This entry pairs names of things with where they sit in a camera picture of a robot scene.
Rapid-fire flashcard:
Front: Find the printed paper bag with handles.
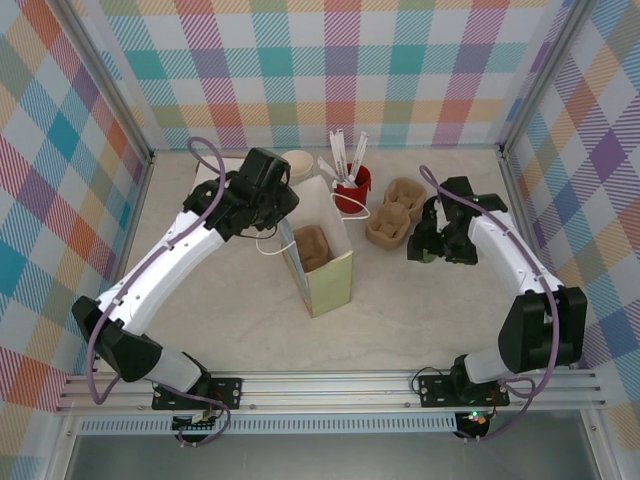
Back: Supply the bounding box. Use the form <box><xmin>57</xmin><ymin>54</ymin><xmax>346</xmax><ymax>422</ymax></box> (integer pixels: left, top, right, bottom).
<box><xmin>255</xmin><ymin>174</ymin><xmax>371</xmax><ymax>319</ymax></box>

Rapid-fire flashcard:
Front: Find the white napkin stack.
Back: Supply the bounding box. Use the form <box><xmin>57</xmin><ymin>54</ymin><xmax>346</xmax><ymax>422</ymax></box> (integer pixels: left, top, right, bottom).
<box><xmin>193</xmin><ymin>155</ymin><xmax>251</xmax><ymax>187</ymax></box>

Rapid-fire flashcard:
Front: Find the red plastic cup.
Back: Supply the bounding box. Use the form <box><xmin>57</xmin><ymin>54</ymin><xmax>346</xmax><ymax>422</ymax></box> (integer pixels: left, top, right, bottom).
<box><xmin>332</xmin><ymin>164</ymin><xmax>373</xmax><ymax>215</ymax></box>

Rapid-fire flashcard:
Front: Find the control board with lights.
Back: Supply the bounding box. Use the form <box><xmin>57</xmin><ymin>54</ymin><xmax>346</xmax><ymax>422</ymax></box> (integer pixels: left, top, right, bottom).
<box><xmin>455</xmin><ymin>409</ymin><xmax>490</xmax><ymax>437</ymax></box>

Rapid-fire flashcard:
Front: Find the small black control board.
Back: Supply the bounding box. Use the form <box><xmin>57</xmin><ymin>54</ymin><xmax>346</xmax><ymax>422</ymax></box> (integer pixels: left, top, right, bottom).
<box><xmin>172</xmin><ymin>410</ymin><xmax>224</xmax><ymax>432</ymax></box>

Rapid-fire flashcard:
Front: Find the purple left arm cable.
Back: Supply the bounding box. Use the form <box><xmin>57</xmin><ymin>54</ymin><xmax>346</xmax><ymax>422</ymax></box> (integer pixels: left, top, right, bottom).
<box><xmin>87</xmin><ymin>137</ymin><xmax>234</xmax><ymax>449</ymax></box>

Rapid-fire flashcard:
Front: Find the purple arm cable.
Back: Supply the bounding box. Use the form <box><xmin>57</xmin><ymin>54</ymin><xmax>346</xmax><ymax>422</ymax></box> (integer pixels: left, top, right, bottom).
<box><xmin>419</xmin><ymin>164</ymin><xmax>559</xmax><ymax>445</ymax></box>
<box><xmin>87</xmin><ymin>137</ymin><xmax>234</xmax><ymax>449</ymax></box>

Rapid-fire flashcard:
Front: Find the aluminium table side rail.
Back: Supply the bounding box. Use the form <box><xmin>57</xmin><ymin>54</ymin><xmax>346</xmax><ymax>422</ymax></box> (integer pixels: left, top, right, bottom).
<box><xmin>499</xmin><ymin>147</ymin><xmax>574</xmax><ymax>372</ymax></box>
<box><xmin>85</xmin><ymin>153</ymin><xmax>155</xmax><ymax>376</ymax></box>

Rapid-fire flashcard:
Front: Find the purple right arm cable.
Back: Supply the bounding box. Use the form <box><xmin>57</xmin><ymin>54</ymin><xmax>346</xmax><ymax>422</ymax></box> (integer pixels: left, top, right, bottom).
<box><xmin>419</xmin><ymin>164</ymin><xmax>559</xmax><ymax>445</ymax></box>

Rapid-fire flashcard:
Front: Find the aluminium frame post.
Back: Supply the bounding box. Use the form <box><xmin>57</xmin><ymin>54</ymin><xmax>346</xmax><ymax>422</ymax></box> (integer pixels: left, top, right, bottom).
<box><xmin>498</xmin><ymin>0</ymin><xmax>597</xmax><ymax>157</ymax></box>
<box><xmin>63</xmin><ymin>0</ymin><xmax>155</xmax><ymax>169</ymax></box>

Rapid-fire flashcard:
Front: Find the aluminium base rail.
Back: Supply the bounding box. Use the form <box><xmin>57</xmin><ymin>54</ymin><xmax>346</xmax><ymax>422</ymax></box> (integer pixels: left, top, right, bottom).
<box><xmin>55</xmin><ymin>368</ymin><xmax>607</xmax><ymax>415</ymax></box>

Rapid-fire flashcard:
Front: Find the slotted grey cable duct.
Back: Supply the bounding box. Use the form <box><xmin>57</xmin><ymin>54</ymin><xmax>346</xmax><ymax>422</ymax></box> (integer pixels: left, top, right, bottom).
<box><xmin>78</xmin><ymin>417</ymin><xmax>460</xmax><ymax>436</ymax></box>

